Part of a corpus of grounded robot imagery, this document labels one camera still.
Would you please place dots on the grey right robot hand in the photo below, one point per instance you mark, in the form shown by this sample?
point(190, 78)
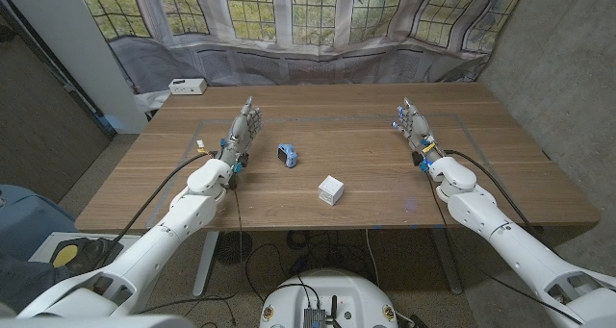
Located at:
point(418, 128)

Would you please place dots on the printed window backdrop cloth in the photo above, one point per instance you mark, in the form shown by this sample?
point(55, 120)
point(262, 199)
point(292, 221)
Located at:
point(313, 63)

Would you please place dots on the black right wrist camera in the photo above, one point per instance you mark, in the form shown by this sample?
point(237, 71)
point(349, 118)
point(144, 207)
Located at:
point(417, 158)

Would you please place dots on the person leg in jeans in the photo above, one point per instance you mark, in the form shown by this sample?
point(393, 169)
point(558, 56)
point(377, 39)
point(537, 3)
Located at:
point(24, 282)

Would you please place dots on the blue toy camera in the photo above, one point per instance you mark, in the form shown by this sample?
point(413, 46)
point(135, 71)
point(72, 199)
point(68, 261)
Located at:
point(289, 156)

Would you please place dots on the black round floor device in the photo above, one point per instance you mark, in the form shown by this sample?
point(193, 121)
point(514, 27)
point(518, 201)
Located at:
point(234, 247)

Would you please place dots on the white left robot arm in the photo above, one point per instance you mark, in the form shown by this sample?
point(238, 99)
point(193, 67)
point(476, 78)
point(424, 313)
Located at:
point(187, 212)

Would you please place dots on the white power strip box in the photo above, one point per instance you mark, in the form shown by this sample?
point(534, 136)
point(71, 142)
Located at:
point(187, 86)

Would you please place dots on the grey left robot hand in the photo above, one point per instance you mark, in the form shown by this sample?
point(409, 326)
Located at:
point(240, 131)

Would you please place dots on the white robot torso edge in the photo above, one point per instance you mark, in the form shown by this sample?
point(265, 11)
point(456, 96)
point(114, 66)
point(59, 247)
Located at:
point(96, 322)

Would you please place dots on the blue padded seat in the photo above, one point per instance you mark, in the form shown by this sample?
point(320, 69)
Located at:
point(29, 217)

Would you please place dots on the grey electronics module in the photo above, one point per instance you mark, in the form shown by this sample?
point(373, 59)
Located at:
point(314, 318)

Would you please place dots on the white pillar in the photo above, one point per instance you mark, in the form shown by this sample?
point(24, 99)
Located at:
point(82, 44)

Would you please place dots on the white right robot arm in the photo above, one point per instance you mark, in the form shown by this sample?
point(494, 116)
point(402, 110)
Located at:
point(481, 212)

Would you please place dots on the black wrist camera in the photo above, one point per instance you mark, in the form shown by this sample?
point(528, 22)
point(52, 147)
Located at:
point(417, 158)
point(242, 159)

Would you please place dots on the yellow black foot pedal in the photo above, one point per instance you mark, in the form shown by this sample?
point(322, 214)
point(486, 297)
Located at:
point(65, 256)

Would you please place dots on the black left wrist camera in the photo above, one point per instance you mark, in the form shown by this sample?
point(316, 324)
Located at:
point(242, 159)

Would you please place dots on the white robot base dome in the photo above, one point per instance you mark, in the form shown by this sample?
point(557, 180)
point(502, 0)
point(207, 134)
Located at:
point(337, 289)

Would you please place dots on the dark shoe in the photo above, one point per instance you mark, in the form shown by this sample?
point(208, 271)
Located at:
point(94, 253)

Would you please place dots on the white table leg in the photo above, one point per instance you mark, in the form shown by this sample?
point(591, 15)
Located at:
point(206, 263)
point(447, 265)

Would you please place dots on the white number cube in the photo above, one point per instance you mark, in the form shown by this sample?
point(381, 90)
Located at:
point(331, 191)

